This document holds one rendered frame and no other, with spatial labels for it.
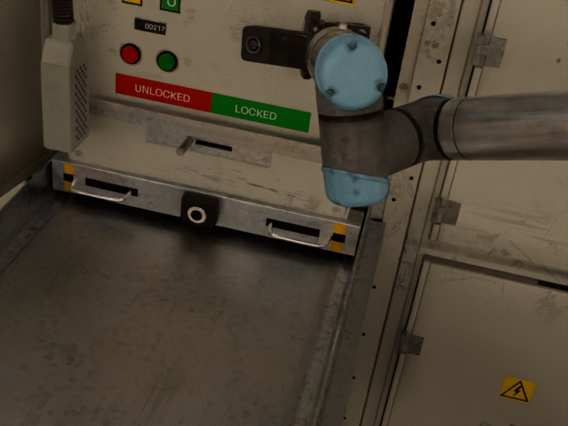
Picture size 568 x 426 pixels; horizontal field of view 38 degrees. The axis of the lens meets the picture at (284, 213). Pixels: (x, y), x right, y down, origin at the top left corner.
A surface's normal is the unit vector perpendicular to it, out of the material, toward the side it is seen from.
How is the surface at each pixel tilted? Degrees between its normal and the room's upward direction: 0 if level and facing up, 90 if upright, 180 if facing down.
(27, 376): 0
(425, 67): 90
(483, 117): 67
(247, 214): 90
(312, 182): 90
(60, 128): 90
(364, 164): 73
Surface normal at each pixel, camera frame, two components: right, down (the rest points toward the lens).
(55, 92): -0.22, 0.51
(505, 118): -0.74, -0.15
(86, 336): 0.12, -0.83
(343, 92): 0.07, 0.31
